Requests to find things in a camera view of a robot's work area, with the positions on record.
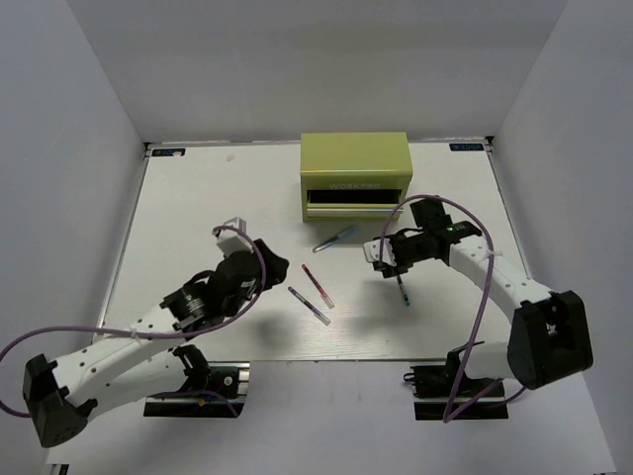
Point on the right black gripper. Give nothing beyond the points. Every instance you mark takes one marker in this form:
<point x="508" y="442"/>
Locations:
<point x="401" y="267"/>

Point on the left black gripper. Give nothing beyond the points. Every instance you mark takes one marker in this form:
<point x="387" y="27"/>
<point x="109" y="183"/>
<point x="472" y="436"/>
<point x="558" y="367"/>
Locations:
<point x="278" y="267"/>

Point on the green teal pen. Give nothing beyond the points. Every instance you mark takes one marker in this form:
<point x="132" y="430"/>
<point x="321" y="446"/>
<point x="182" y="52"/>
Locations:
<point x="403" y="290"/>

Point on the silver light blue pen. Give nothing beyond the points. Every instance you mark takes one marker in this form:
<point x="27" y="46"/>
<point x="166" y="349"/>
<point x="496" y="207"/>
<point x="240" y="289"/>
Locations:
<point x="339" y="236"/>

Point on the dark blue clear pen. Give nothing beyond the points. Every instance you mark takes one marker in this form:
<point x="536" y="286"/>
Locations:
<point x="315" y="311"/>

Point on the green metal drawer box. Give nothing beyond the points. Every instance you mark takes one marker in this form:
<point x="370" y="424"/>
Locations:
<point x="353" y="175"/>

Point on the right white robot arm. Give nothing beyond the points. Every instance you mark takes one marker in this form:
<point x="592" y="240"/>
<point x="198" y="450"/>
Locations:
<point x="548" y="330"/>

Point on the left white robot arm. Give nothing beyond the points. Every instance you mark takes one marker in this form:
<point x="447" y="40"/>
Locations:
<point x="65" y="394"/>

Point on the red clear pen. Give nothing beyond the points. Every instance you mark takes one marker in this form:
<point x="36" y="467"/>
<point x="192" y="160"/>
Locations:
<point x="327" y="300"/>

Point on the right blue corner sticker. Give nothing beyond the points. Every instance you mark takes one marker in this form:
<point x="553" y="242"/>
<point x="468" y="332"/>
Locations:
<point x="466" y="146"/>

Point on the blue corner sticker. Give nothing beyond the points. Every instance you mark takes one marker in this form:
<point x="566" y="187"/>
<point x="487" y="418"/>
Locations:
<point x="168" y="152"/>
<point x="466" y="146"/>

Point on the left blue corner sticker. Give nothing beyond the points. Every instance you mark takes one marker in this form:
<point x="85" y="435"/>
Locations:
<point x="168" y="152"/>

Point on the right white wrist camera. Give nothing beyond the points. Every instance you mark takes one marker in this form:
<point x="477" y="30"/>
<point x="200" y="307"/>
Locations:
<point x="379" y="250"/>

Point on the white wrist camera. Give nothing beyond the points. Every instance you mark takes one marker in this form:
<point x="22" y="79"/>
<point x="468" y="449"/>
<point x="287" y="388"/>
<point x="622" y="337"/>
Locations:
<point x="230" y="238"/>
<point x="379" y="250"/>

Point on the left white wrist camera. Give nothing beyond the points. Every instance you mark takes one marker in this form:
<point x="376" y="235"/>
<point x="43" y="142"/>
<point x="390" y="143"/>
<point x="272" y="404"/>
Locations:
<point x="230" y="238"/>

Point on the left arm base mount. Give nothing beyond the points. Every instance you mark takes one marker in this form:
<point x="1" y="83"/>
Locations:
<point x="211" y="390"/>

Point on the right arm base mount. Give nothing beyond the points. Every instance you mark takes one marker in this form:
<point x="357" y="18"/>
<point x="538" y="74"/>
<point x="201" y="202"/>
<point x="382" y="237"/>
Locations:
<point x="431" y="387"/>

